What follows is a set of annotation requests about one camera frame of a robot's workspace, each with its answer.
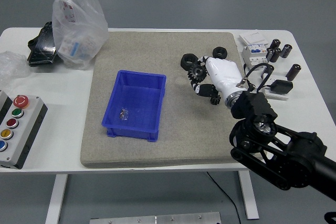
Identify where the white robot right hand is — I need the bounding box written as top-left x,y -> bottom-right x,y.
191,55 -> 244,99

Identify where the large black gear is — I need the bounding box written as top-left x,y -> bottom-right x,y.
186,62 -> 208,83

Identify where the small black gear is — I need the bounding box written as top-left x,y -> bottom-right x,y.
209,94 -> 223,106

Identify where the blue plastic box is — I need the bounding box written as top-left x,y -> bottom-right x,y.
101,70 -> 167,142

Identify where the small black hex nut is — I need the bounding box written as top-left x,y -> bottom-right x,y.
212,47 -> 228,60

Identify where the large black hex nut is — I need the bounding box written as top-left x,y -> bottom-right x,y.
180,53 -> 200,71

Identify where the grey push-button control box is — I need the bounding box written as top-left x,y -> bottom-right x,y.
0,94 -> 49,170

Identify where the white circuit breaker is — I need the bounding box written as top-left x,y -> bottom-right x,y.
241,45 -> 271,71

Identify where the black power adapter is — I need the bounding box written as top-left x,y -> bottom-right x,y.
270,79 -> 294,95

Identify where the grey-brown mat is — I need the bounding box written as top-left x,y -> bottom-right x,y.
80,31 -> 262,168

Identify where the small clear screw bag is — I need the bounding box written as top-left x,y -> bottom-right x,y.
119,107 -> 130,121

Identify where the white table leg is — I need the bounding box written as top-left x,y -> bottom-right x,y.
44,174 -> 69,224
237,170 -> 260,220

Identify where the white plastic bag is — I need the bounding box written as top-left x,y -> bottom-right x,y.
51,0 -> 109,71

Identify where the black wrapped metal part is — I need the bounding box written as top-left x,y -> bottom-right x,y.
27,21 -> 64,68

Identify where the clear bubble wrap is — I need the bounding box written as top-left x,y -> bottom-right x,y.
0,50 -> 30,86

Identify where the white flat switch plate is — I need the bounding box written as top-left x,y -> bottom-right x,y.
238,31 -> 269,48

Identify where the black adapter cord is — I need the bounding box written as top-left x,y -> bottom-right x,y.
243,63 -> 274,93

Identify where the white wall socket plate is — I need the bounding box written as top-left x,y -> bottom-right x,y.
262,73 -> 290,101

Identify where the black floor cable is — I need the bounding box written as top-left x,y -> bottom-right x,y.
205,171 -> 243,224

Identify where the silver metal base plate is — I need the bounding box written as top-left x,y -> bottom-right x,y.
89,211 -> 222,224

